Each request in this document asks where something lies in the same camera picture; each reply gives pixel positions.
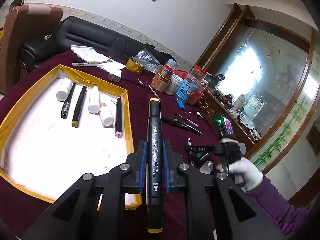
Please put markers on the black leather sofa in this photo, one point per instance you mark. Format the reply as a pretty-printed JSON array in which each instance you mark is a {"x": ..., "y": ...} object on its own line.
[{"x": 75, "y": 31}]

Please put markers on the white label jar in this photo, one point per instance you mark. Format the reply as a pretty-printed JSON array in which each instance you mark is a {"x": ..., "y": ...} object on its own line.
[{"x": 173, "y": 85}]

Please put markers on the small white bottle orange cap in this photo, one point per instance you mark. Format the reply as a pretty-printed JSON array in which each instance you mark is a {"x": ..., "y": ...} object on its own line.
[{"x": 106, "y": 116}]

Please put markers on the red lid clear jar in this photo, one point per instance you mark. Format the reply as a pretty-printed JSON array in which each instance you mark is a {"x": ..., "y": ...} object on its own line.
[{"x": 198, "y": 73}]

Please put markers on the silver pen by notebook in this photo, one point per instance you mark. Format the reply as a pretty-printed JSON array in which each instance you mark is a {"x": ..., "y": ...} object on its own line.
[{"x": 78, "y": 64}]

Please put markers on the white paper notebook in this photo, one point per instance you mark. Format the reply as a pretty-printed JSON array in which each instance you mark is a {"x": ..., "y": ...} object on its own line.
[{"x": 90, "y": 55}]

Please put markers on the orange contents plastic jar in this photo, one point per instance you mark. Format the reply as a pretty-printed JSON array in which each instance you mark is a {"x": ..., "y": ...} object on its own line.
[{"x": 160, "y": 82}]

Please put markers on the blue battery pack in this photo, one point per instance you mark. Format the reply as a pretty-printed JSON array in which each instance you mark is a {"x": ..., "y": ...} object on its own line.
[{"x": 180, "y": 104}]

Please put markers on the purple sleeved right forearm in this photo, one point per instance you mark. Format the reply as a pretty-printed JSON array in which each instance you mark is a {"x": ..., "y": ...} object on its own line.
[{"x": 288, "y": 218}]

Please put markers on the black marker yellow cap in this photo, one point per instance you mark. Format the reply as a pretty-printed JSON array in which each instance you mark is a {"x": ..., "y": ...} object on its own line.
[{"x": 154, "y": 167}]

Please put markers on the red lid gold jar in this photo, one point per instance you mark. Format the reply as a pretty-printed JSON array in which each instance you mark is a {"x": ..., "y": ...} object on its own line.
[{"x": 166, "y": 71}]

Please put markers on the black gel pen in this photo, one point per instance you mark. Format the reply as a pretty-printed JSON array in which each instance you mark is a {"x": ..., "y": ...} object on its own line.
[{"x": 66, "y": 105}]

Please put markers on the black marker olive cap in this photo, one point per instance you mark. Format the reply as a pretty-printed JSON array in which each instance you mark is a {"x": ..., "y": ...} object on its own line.
[{"x": 78, "y": 108}]

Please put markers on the yellow taped foam tray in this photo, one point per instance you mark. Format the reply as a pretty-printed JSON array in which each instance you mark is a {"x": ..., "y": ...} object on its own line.
[{"x": 42, "y": 154}]

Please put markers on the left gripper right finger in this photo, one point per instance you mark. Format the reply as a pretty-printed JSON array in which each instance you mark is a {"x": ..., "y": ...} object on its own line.
[{"x": 174, "y": 182}]

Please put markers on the yellow tape roll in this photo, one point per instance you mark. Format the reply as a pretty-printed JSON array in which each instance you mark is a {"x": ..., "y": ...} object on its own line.
[{"x": 134, "y": 66}]

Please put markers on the black marker blue cap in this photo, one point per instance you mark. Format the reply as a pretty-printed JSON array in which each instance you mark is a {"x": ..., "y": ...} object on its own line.
[{"x": 186, "y": 119}]

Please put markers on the clear gel pen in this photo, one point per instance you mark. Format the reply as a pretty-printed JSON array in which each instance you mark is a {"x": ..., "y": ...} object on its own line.
[{"x": 190, "y": 154}]

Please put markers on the slim white bottle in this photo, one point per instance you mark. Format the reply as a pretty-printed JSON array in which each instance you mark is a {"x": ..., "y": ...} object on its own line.
[{"x": 94, "y": 101}]

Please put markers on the large white pill bottle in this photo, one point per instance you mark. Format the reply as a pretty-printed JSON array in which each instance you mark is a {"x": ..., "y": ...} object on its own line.
[{"x": 64, "y": 89}]

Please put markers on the clear plastic bag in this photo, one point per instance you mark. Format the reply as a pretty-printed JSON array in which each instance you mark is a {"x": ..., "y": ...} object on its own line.
[{"x": 148, "y": 61}]

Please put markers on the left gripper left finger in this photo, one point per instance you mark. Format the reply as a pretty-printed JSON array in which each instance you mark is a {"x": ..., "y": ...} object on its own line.
[{"x": 135, "y": 179}]

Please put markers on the black marker pink cap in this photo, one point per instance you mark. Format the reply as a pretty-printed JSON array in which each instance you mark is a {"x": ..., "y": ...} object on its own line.
[{"x": 118, "y": 124}]

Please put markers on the brown armchair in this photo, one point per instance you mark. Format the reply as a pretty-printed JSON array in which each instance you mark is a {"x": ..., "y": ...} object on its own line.
[{"x": 21, "y": 25}]

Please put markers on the white gloved right hand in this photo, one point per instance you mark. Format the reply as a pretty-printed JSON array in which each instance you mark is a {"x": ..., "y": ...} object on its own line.
[{"x": 251, "y": 175}]

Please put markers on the white charger adapter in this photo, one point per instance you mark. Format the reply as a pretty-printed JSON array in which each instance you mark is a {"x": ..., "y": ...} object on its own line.
[{"x": 115, "y": 76}]

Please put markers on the black marker green cap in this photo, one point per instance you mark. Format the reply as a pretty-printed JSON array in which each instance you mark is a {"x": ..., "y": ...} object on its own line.
[{"x": 181, "y": 125}]

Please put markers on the clear pen far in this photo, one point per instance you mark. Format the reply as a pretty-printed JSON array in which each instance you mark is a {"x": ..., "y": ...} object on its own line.
[{"x": 153, "y": 91}]

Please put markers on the blue cartoon label jar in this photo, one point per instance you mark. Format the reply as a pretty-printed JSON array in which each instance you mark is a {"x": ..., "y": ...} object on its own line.
[{"x": 187, "y": 88}]

